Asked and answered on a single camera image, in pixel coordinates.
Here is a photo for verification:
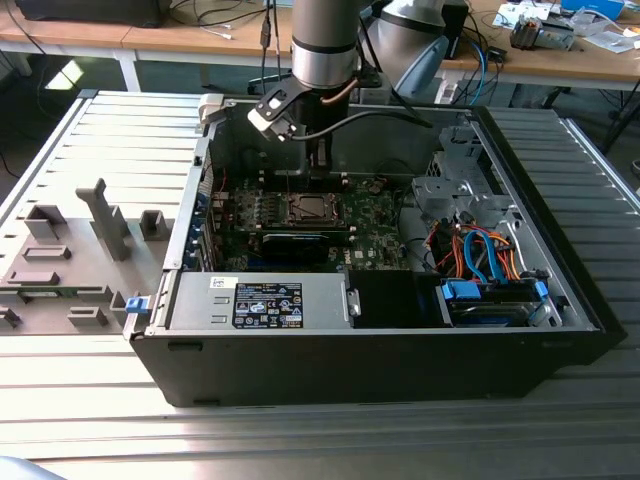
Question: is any green RAM stick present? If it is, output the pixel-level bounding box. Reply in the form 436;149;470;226
19;288;66;302

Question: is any black box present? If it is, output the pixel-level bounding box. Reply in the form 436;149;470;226
14;0;166;27

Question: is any black camera cable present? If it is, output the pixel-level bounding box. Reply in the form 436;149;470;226
290;109;434;139

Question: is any metal socket cover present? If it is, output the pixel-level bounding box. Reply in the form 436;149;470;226
291;191;347;227

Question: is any CPU socket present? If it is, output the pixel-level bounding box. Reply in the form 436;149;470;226
289;189;349;227

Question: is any thin red wire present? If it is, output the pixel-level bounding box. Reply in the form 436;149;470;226
221;164;232;221

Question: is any pale blue teach pendant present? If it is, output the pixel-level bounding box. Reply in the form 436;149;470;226
394;33;451;96

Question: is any black graphics card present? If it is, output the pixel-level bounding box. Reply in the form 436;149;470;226
259;229;332;266

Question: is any orange wire bundle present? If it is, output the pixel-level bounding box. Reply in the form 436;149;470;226
433;222;525;282

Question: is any blue cardboard box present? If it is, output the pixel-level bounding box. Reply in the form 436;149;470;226
559;0;626;20

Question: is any wooden desk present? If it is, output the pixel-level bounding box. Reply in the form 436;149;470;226
0;0;296;94
439;0;640;109

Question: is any black PC case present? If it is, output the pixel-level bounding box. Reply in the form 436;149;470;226
122;94;629;409

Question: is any hard disk in blue carrier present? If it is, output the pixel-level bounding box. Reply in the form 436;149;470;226
435;277;551;329

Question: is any blue rounded object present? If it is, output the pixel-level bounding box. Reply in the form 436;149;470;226
0;453;69;480

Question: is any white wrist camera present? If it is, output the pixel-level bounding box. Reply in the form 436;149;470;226
247;87;304;144

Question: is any black plastic shroud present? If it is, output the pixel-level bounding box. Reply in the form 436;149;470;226
349;269;416;329

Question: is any grey parts rack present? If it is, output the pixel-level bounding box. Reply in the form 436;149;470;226
0;178;174;336

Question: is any black speaker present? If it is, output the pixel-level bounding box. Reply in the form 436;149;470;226
443;0;470;60

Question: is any grey metal device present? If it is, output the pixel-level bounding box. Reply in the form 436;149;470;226
508;14;577;51

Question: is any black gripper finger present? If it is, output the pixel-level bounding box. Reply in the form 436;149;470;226
305;137;335;178

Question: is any blue round cable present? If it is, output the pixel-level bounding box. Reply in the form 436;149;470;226
472;42;494;104

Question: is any green motherboard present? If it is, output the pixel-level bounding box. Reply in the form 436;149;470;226
209;174;416;274

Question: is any metal drive cage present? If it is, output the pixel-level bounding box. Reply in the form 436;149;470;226
409;124;516;226

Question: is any blue flat wire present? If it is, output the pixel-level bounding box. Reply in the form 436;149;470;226
479;232;507;286
462;229;485;280

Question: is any silver CPU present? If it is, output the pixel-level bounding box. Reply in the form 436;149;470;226
299;197;336;221

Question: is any grey power supply unit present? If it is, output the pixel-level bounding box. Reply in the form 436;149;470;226
167;272;351;331

